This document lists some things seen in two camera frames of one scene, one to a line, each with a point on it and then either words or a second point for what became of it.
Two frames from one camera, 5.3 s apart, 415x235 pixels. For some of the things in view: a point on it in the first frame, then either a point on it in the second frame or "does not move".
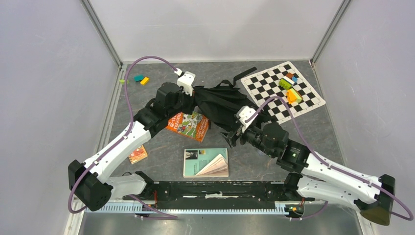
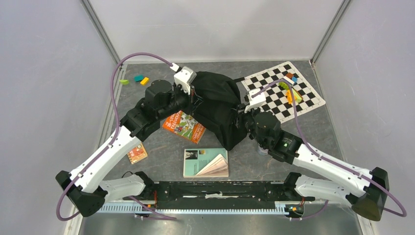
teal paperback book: [205, 162] does not move
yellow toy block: [144, 81] does not move
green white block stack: [286, 82] does not move
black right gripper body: [249, 135] to [246, 119]
